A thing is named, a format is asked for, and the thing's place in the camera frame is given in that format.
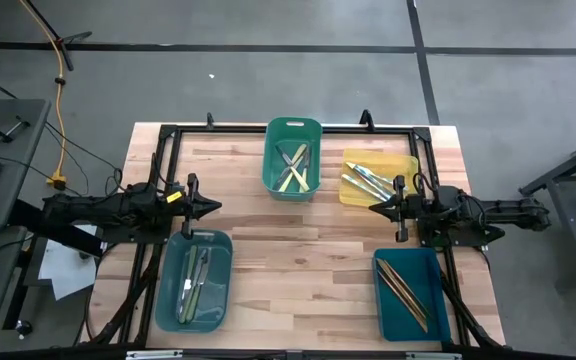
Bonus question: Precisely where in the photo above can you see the black support beam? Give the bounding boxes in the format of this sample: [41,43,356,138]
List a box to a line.
[7,199,105,259]

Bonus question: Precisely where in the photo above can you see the blue rectangular plastic bin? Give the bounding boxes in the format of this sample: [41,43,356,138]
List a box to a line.
[372,247,453,344]

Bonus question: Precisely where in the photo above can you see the teal patterned handle cutlery piece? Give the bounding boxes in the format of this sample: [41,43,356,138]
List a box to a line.
[345,161,395,200]
[341,173,388,203]

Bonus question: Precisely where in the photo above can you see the black tripod stand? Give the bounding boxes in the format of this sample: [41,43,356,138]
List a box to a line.
[20,0,94,72]

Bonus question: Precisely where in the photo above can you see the cream handled cutlery piece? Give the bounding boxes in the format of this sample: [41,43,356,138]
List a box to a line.
[278,143,309,193]
[274,144,295,170]
[299,147,314,194]
[287,164,312,194]

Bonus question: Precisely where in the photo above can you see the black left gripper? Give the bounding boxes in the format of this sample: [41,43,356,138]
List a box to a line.
[164,172,224,241]

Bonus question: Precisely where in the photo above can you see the silver cutlery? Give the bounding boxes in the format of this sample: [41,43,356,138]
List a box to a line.
[367,169,410,191]

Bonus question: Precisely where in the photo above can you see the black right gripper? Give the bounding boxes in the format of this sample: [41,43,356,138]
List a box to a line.
[368,174,437,244]

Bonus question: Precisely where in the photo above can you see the yellow translucent plastic tray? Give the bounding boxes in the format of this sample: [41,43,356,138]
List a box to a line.
[338,147,421,208]

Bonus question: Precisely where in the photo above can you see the black aluminium rig frame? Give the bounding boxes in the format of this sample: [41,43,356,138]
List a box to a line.
[80,122,507,351]

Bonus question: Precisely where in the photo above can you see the silver metal bracket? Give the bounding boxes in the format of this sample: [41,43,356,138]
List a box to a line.
[405,351,463,360]
[125,349,184,360]

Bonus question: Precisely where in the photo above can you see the orange extension cable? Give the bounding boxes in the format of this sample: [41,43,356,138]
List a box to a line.
[17,0,68,192]

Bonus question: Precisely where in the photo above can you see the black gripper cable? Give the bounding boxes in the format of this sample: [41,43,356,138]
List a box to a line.
[412,172,437,197]
[104,167,125,197]

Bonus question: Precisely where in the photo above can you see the white paper sheets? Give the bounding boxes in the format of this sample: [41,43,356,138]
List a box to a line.
[37,224,100,301]

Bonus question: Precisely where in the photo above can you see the large teal plastic bin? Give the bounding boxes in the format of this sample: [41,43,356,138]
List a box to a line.
[154,229,234,335]

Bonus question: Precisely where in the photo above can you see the green plastic bin with slot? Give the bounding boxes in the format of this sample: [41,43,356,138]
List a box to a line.
[261,116,324,203]

